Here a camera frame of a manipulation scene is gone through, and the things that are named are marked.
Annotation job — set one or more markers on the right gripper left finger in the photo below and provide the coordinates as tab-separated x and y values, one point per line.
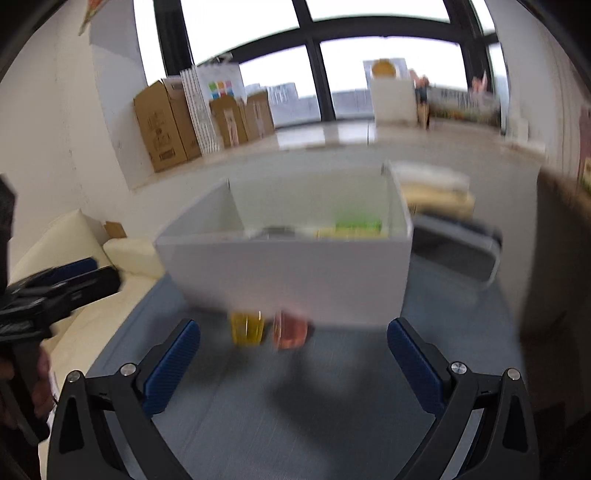
82	445

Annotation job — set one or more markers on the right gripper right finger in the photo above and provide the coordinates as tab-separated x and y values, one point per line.
504	445

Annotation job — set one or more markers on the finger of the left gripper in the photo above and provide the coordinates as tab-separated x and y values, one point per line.
91	287
73	269

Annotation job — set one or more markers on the green seaweed snack pack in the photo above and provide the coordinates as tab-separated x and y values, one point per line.
351	230

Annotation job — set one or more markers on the cream leather sofa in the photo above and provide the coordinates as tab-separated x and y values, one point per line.
78	339

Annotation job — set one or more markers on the cardboard piece behind sofa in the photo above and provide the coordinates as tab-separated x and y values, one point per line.
114	230

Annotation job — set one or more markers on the wooden side shelf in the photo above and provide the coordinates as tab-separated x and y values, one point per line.
555	320

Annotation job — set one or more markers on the yellow jelly cup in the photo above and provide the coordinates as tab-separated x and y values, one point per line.
247	328

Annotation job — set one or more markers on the blue table cloth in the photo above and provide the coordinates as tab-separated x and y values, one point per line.
337	408

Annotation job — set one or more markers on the tall cardboard box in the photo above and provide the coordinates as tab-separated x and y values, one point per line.
165	124

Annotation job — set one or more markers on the pink jelly cup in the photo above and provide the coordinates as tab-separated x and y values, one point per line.
289	331

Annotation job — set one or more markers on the small open cardboard box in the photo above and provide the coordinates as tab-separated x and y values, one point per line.
239	122

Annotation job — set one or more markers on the white storage box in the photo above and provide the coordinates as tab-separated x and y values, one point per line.
249	245

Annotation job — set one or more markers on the white patterned paper bag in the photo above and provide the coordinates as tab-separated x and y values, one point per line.
206	82

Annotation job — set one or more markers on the printed long carton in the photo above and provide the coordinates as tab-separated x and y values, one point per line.
468	106

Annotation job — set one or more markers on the white foam box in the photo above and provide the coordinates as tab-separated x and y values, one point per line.
393	98

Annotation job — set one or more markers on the orange round fruit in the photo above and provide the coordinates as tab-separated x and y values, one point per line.
384	68

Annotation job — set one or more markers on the wall poster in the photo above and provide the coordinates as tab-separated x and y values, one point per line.
92	8

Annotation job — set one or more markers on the black window frame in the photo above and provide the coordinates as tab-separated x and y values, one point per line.
314	57

